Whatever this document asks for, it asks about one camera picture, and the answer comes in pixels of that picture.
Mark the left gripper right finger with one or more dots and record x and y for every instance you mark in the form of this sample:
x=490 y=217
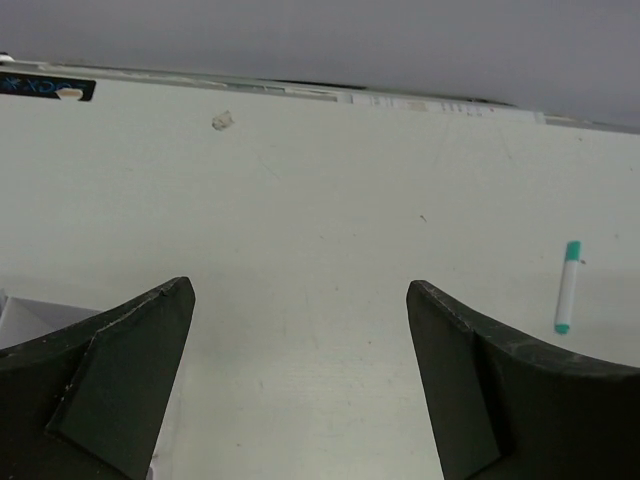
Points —
x=505 y=405

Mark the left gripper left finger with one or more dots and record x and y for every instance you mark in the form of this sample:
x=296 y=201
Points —
x=98 y=399

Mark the white compartment organizer box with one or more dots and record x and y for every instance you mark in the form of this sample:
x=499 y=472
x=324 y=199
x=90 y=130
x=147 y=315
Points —
x=23 y=320

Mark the white pen teal cap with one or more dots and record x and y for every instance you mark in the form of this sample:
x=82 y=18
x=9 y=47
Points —
x=566 y=295

